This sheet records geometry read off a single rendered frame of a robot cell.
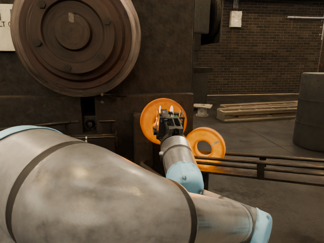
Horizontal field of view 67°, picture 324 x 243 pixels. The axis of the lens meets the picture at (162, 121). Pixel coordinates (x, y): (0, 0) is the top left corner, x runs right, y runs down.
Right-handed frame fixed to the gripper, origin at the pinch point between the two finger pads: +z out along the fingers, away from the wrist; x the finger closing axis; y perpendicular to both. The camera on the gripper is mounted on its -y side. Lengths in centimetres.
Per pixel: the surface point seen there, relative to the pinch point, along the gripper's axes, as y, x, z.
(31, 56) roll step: 12, 46, 24
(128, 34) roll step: 20.5, 11.2, 26.3
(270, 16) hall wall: -30, -401, 645
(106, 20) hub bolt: 26.0, 18.5, 20.1
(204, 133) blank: -7.8, -15.6, 1.0
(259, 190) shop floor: -103, -93, 60
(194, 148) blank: -14.8, -12.8, 1.2
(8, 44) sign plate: 12, 60, 40
